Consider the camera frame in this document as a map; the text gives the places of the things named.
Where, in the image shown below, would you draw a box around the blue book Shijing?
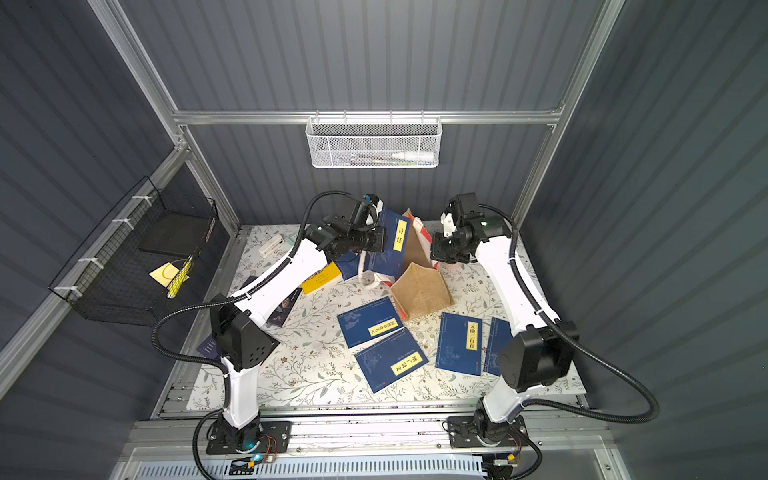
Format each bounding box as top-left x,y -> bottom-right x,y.
366,208 -> 412,284

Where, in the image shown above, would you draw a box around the burlap canvas bag red panel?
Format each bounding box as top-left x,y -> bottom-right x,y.
358,211 -> 453,320

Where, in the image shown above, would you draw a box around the blue book Yuewei notes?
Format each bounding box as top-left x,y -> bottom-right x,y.
337,297 -> 403,348

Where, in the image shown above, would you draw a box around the blue book Zengguang Xianwen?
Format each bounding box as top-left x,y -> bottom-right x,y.
355,328 -> 428,393

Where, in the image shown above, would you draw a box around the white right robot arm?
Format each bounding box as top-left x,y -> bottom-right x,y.
430,193 -> 579,445

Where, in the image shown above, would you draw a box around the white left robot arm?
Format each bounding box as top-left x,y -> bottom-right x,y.
210,194 -> 386,433

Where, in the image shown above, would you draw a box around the blue book near bag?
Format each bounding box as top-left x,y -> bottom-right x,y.
334,252 -> 360,281

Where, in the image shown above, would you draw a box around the yellow cartoon cover book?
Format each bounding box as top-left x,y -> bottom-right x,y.
300,262 -> 343,295

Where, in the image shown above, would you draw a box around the white marker in basket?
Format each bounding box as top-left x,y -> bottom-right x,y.
391,151 -> 435,164

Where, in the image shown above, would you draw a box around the dark portrait book upper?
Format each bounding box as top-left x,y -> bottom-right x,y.
235,274 -> 302,328

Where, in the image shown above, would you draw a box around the dark portrait book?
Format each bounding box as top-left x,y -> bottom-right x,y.
235,274 -> 302,328
196,335 -> 220,361

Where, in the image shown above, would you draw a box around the blue book Guiguzi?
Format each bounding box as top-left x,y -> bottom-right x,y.
483,317 -> 513,376

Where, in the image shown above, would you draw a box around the blue book Yuanqu 300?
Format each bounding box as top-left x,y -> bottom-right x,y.
436,312 -> 483,376

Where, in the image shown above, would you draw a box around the black tray in basket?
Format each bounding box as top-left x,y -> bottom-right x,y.
138,212 -> 215,257

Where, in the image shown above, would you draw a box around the yellow pen in basket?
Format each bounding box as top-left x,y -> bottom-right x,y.
167,256 -> 194,299

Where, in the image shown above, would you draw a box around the dark portrait book lower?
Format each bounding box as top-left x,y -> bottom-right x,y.
196,335 -> 220,361

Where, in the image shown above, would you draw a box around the yellow sticky note pad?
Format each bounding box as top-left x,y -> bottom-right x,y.
149,262 -> 180,289

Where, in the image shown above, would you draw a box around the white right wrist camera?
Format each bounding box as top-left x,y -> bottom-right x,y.
440,211 -> 456,238

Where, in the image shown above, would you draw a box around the white wire mesh basket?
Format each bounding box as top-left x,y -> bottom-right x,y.
305,116 -> 443,169

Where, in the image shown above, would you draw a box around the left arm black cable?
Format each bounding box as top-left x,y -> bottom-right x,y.
149,190 -> 361,480

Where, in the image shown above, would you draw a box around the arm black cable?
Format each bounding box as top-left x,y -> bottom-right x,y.
479,203 -> 661,480
149,190 -> 361,480

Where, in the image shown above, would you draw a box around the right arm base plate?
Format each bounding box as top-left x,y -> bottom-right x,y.
441,415 -> 527,450

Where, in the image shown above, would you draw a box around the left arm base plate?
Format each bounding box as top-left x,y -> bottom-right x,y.
206,419 -> 293,455

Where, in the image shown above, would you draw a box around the black wire wall basket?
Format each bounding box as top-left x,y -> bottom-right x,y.
49,180 -> 218,326

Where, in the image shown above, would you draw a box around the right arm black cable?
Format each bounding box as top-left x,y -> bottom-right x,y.
479,203 -> 661,480

